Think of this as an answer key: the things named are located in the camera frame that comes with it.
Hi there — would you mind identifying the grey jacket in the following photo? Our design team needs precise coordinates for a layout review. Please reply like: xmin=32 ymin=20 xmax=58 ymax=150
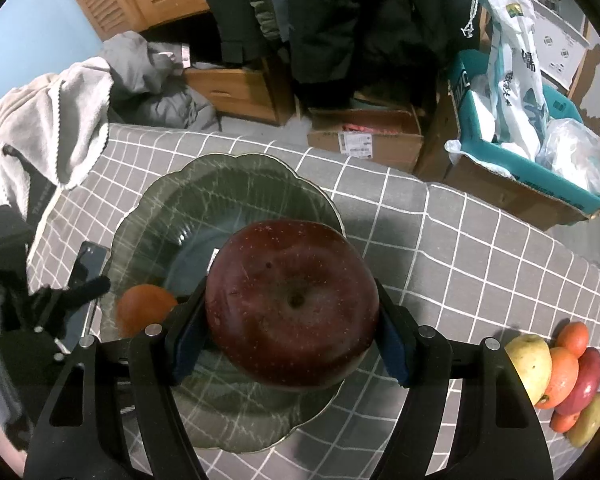
xmin=100 ymin=31 xmax=221 ymax=131

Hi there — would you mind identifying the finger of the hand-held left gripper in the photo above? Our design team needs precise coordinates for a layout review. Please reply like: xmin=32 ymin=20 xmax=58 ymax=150
xmin=30 ymin=275 xmax=112 ymax=333

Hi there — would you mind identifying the yellow pear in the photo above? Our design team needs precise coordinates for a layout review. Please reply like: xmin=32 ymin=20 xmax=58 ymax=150
xmin=566 ymin=392 xmax=600 ymax=448

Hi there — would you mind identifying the dark blue smartphone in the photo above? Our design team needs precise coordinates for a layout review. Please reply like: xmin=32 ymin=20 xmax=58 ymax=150
xmin=60 ymin=241 xmax=112 ymax=356

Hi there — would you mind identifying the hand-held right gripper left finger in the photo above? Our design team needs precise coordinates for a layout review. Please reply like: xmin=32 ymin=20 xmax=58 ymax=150
xmin=24 ymin=277 xmax=218 ymax=480

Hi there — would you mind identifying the grey checked cloth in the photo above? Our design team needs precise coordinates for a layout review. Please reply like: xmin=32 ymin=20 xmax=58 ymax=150
xmin=25 ymin=122 xmax=600 ymax=480

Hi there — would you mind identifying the white printed plastic bag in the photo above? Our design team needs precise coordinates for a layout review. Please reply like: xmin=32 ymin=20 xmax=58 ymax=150
xmin=472 ymin=0 xmax=551 ymax=161

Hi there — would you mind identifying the dark red apple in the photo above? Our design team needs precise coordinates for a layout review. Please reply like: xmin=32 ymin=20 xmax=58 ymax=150
xmin=204 ymin=219 xmax=381 ymax=393

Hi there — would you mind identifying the black hanging jacket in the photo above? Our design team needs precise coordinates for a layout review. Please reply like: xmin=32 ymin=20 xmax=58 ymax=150
xmin=285 ymin=0 xmax=481 ymax=106

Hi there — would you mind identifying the wooden drawer unit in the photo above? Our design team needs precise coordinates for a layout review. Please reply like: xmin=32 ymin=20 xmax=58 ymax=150
xmin=182 ymin=62 xmax=281 ymax=126

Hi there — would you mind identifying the light grey fleece towel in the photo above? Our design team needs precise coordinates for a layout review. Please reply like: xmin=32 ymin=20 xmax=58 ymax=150
xmin=0 ymin=57 xmax=112 ymax=221

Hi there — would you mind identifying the brown cardboard box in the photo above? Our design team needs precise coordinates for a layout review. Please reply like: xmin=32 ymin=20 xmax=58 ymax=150
xmin=307 ymin=92 xmax=426 ymax=173

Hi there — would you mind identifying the shiny red apple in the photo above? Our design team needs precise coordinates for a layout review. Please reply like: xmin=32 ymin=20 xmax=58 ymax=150
xmin=565 ymin=347 xmax=600 ymax=416

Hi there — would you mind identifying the dark green hanging jacket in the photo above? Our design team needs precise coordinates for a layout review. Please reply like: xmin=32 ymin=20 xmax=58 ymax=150
xmin=202 ymin=0 xmax=291 ymax=63

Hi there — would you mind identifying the teal-rimmed cardboard box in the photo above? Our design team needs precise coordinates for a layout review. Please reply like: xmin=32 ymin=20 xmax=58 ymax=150
xmin=445 ymin=52 xmax=600 ymax=231

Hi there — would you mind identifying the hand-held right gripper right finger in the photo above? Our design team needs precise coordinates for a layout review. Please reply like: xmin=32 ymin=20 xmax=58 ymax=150
xmin=370 ymin=280 xmax=555 ymax=480

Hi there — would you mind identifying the orange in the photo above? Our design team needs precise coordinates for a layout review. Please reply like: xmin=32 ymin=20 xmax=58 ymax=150
xmin=550 ymin=410 xmax=581 ymax=433
xmin=536 ymin=346 xmax=579 ymax=409
xmin=116 ymin=284 xmax=179 ymax=339
xmin=555 ymin=322 xmax=591 ymax=358

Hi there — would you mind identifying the clear plastic bag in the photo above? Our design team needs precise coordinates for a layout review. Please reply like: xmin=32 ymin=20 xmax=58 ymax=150
xmin=535 ymin=119 xmax=600 ymax=196

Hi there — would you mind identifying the yellow-green apple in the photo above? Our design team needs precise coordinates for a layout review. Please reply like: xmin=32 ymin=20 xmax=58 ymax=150
xmin=504 ymin=334 xmax=552 ymax=406

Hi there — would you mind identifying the green glass plate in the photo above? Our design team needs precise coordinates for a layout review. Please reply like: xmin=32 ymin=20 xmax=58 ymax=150
xmin=100 ymin=152 xmax=348 ymax=456

